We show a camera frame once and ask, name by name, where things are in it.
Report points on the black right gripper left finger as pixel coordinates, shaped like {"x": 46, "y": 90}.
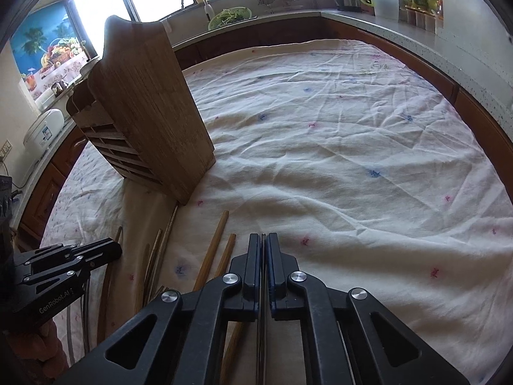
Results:
{"x": 177, "y": 338}

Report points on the white floral tablecloth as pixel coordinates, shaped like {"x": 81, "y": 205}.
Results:
{"x": 366, "y": 173}

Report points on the chrome kitchen faucet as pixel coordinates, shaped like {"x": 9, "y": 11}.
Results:
{"x": 208, "y": 9}

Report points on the green colander with vegetables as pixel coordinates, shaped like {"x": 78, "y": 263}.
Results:
{"x": 230, "y": 16}

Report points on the spice jar rack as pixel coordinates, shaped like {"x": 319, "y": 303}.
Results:
{"x": 424, "y": 14}

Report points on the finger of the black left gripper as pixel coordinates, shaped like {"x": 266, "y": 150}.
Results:
{"x": 97, "y": 254}

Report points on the wooden utensil holder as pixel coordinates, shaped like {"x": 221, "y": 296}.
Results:
{"x": 136, "y": 108}

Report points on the person's left hand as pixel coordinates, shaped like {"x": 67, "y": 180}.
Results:
{"x": 41, "y": 352}

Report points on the white rice cooker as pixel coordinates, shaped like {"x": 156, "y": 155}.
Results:
{"x": 43, "y": 131}

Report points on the tropical fruit poster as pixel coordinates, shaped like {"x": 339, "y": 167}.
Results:
{"x": 47, "y": 49}

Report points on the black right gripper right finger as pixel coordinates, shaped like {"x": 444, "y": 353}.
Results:
{"x": 349, "y": 337}

